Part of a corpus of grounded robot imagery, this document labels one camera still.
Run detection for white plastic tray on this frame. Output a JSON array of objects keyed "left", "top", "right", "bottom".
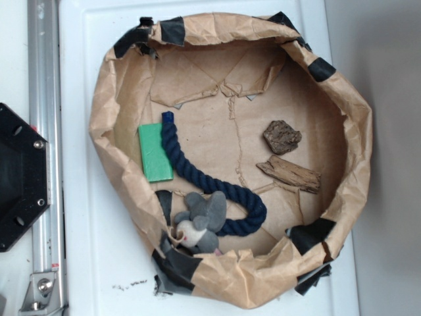
[{"left": 59, "top": 1, "right": 359, "bottom": 315}]

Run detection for green rectangular block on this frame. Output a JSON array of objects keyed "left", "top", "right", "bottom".
[{"left": 138, "top": 123, "right": 174, "bottom": 183}]

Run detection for grey plush elephant toy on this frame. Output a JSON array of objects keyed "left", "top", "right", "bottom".
[{"left": 174, "top": 191, "right": 227, "bottom": 254}]

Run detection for brown rough rock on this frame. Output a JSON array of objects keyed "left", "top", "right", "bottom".
[{"left": 263, "top": 120, "right": 302, "bottom": 155}]

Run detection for brown driftwood piece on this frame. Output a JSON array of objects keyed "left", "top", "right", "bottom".
[{"left": 256, "top": 155, "right": 321, "bottom": 194}]

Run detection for dark blue twisted rope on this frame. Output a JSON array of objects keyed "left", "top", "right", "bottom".
[{"left": 160, "top": 111, "right": 268, "bottom": 238}]

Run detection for aluminium extrusion rail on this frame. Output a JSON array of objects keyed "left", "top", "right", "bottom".
[{"left": 28, "top": 1, "right": 68, "bottom": 315}]

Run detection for brown paper bag container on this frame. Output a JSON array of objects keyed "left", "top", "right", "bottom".
[{"left": 89, "top": 13, "right": 372, "bottom": 309}]

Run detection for metal corner bracket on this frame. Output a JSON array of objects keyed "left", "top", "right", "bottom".
[{"left": 18, "top": 271, "right": 66, "bottom": 315}]

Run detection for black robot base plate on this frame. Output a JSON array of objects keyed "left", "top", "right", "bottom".
[{"left": 1, "top": 103, "right": 49, "bottom": 253}]

